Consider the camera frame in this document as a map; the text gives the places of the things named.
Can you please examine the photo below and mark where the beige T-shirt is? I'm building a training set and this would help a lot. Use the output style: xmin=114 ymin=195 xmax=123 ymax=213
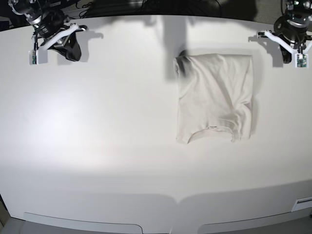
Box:
xmin=174 ymin=54 xmax=254 ymax=144

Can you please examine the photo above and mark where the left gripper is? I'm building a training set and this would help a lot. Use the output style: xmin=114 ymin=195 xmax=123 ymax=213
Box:
xmin=257 ymin=16 xmax=312 ymax=64

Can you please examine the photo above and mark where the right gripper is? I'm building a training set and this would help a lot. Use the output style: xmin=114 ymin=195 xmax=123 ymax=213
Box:
xmin=30 ymin=9 xmax=88 ymax=61

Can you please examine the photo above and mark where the white label sticker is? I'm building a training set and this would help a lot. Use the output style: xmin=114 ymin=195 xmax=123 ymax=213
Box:
xmin=292 ymin=197 xmax=312 ymax=212

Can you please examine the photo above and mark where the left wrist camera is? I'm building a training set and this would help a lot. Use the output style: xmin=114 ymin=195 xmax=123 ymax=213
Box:
xmin=294 ymin=53 xmax=309 ymax=68

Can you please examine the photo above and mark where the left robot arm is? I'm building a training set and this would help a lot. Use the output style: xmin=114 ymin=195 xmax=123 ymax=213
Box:
xmin=257 ymin=0 xmax=312 ymax=68

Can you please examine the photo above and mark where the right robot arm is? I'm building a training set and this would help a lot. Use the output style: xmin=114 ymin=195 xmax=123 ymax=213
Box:
xmin=8 ymin=0 xmax=88 ymax=65

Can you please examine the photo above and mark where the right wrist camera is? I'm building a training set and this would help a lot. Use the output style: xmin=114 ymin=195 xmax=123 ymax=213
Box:
xmin=29 ymin=48 xmax=48 ymax=65

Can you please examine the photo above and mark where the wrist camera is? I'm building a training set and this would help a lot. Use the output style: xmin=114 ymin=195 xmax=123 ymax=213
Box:
xmin=294 ymin=53 xmax=309 ymax=68
xmin=29 ymin=48 xmax=48 ymax=65

